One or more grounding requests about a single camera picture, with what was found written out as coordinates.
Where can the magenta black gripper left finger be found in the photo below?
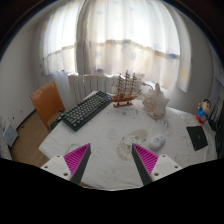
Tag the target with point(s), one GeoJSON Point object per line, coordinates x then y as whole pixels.
{"type": "Point", "coordinates": [71, 166]}

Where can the wooden model sailing ship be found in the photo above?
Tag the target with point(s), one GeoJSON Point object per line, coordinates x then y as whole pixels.
{"type": "Point", "coordinates": [127, 91]}

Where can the white sheer curtain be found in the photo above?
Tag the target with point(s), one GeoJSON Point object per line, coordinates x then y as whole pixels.
{"type": "Point", "coordinates": [144, 37]}

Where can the white patterned tablecloth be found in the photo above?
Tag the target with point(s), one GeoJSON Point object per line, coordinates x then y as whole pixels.
{"type": "Point", "coordinates": [113, 131]}

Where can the white radiator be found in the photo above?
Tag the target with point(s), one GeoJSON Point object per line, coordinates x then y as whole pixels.
{"type": "Point", "coordinates": [83, 85]}

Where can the white box on floor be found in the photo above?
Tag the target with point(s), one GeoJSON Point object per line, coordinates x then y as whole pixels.
{"type": "Point", "coordinates": [10, 135]}

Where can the black square mouse pad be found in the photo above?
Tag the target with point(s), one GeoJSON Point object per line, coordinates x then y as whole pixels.
{"type": "Point", "coordinates": [197, 136]}

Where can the large white conch shell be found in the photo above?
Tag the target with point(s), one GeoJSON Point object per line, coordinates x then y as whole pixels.
{"type": "Point", "coordinates": [155, 102]}

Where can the white computer mouse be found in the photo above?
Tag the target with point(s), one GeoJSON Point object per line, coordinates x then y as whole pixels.
{"type": "Point", "coordinates": [157, 141]}

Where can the orange wooden chair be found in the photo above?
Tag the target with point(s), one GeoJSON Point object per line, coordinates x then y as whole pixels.
{"type": "Point", "coordinates": [47, 102]}

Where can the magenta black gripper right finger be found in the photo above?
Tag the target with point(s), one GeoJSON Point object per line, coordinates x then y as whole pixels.
{"type": "Point", "coordinates": [152, 167]}

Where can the cartoon boy figurine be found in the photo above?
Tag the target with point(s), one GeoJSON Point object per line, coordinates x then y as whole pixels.
{"type": "Point", "coordinates": [203, 111]}

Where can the black mechanical keyboard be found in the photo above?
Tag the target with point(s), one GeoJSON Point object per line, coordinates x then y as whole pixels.
{"type": "Point", "coordinates": [79, 115]}

